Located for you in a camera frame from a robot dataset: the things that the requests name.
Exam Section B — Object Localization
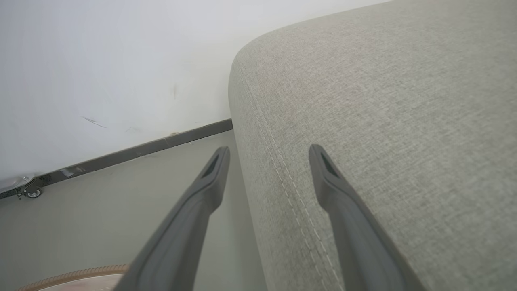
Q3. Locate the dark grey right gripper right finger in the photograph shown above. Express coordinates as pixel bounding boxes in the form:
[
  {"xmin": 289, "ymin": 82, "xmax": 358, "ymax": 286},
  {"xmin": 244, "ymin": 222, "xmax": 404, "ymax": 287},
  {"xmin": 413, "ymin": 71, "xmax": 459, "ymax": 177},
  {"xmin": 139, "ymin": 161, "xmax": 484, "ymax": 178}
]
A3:
[{"xmin": 309, "ymin": 144, "xmax": 427, "ymax": 291}]

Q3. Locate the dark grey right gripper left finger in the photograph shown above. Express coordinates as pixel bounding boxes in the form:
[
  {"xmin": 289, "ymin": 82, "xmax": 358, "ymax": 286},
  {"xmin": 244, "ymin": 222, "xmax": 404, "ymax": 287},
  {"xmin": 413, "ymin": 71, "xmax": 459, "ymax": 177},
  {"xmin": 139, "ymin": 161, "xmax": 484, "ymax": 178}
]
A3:
[{"xmin": 113, "ymin": 146, "xmax": 231, "ymax": 291}]

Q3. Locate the cream perforated laundry basket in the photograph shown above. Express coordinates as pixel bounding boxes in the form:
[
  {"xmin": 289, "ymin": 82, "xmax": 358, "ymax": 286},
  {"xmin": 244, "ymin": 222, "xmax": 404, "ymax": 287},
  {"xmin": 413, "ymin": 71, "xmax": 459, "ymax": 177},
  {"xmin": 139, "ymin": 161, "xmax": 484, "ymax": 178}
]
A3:
[{"xmin": 16, "ymin": 265, "xmax": 130, "ymax": 291}]

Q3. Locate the dark baseboard strip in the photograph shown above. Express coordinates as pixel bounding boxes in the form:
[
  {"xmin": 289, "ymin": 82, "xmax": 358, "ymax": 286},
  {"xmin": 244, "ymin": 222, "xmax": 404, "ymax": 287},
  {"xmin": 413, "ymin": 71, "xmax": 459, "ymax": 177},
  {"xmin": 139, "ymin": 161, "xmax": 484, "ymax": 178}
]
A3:
[{"xmin": 0, "ymin": 118, "xmax": 234, "ymax": 200}]

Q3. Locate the small caster wheel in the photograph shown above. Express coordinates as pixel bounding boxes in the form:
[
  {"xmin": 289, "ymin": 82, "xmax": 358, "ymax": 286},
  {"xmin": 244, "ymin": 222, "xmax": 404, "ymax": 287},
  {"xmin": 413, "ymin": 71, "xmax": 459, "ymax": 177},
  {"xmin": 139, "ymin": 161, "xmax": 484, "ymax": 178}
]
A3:
[{"xmin": 16, "ymin": 184, "xmax": 43, "ymax": 200}]

